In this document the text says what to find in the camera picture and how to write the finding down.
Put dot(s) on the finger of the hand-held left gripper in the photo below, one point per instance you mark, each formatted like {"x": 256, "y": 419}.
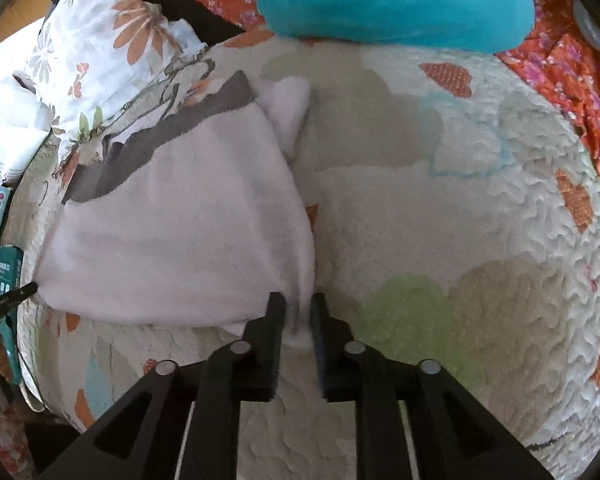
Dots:
{"x": 10, "y": 299}

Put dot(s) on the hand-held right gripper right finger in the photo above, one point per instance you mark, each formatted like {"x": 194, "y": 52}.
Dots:
{"x": 317, "y": 331}

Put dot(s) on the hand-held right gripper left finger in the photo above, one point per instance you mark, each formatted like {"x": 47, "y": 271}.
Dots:
{"x": 275, "y": 321}

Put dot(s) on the pale pink small garment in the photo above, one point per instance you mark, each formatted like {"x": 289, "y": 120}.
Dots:
{"x": 180, "y": 220}

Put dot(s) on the green box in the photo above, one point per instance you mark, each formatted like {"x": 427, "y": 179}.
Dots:
{"x": 5, "y": 270}

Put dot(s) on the white paper bag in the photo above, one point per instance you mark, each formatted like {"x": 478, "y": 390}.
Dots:
{"x": 10, "y": 110}

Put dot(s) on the floral white pillow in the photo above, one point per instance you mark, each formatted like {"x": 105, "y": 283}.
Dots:
{"x": 105, "y": 35}

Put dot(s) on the teal plush cushion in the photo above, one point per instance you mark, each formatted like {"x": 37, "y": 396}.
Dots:
{"x": 395, "y": 0}

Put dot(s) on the orange floral bed sheet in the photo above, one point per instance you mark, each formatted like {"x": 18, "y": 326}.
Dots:
{"x": 575, "y": 75}

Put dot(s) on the grey round object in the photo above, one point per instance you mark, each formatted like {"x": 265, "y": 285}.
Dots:
{"x": 590, "y": 25}

